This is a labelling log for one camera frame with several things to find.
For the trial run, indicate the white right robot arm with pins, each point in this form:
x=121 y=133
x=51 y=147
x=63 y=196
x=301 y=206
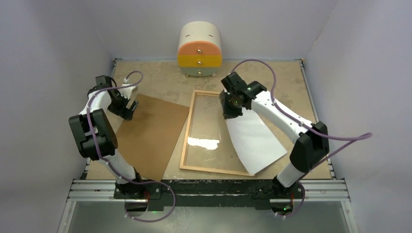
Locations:
x=309 y=147

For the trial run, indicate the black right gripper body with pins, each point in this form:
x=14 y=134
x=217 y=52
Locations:
x=231 y=108

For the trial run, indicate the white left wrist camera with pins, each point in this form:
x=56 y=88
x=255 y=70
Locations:
x=126 y=90

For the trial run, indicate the brown hardboard backing board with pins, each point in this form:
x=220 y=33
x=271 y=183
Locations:
x=148 y=140

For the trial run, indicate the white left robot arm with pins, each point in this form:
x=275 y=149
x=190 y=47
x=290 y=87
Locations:
x=94 y=135

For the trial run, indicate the wooden picture frame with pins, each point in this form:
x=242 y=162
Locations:
x=185 y=144

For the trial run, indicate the clear acrylic frame pane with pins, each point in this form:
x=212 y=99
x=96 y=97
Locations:
x=206 y=135

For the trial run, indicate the aluminium extrusion rail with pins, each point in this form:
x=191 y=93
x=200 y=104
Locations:
x=103 y=190

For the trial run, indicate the printed photo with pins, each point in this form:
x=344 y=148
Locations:
x=255 y=144

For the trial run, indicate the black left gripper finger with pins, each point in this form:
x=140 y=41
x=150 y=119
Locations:
x=133 y=105
x=124 y=112

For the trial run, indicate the round three-drawer mini cabinet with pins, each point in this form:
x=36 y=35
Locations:
x=199 y=50

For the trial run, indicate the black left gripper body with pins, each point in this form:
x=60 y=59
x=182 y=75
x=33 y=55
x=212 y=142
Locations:
x=120 y=100

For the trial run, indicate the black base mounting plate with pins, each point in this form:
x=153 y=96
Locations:
x=266 y=194

